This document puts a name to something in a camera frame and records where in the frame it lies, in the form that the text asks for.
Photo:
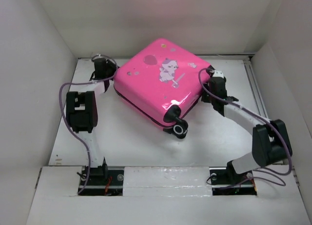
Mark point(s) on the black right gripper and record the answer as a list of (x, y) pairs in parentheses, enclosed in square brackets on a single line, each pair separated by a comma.
[(204, 98)]

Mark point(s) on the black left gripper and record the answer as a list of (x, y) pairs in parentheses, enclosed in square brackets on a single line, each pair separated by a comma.
[(111, 64)]

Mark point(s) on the pink suitcase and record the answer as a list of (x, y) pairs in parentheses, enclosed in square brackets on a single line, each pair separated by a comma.
[(162, 81)]

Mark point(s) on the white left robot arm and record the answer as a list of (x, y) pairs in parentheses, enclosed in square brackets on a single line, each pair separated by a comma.
[(82, 113)]

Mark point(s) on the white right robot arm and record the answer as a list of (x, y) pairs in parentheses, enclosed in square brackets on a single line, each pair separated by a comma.
[(270, 140)]

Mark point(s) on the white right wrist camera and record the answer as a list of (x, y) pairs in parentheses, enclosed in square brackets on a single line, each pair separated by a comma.
[(218, 73)]

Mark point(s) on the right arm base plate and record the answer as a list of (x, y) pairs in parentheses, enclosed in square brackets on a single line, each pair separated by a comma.
[(226, 183)]

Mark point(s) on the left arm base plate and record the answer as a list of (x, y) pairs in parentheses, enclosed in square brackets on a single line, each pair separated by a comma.
[(100, 184)]

